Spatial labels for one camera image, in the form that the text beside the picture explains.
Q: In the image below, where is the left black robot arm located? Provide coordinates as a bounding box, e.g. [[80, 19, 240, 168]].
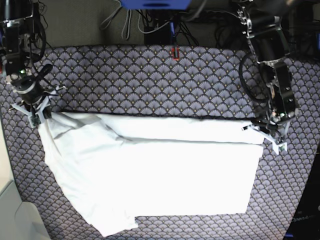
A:
[[237, 0, 300, 154]]

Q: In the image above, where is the white T-shirt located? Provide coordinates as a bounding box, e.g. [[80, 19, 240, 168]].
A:
[[38, 113, 264, 237]]

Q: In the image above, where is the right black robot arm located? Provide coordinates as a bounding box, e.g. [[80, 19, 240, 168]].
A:
[[0, 0, 61, 122]]

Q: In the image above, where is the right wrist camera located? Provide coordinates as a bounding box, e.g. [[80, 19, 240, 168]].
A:
[[27, 113, 46, 129]]

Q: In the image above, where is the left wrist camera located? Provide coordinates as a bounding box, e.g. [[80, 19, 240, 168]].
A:
[[272, 141, 288, 155]]

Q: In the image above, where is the red table clamp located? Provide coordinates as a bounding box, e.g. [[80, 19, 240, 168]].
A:
[[171, 47, 180, 61]]

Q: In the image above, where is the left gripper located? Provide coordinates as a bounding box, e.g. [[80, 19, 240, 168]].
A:
[[242, 116, 292, 150]]

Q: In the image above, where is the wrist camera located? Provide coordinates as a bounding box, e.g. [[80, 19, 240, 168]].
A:
[[272, 141, 288, 155], [27, 113, 46, 129]]

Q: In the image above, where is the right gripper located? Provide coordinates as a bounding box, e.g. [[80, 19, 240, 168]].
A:
[[11, 77, 66, 117]]

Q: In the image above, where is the patterned purple table cloth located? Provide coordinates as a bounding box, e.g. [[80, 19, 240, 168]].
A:
[[0, 46, 320, 240]]

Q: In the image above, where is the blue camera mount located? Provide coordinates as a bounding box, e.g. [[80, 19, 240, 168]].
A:
[[120, 0, 191, 10]]

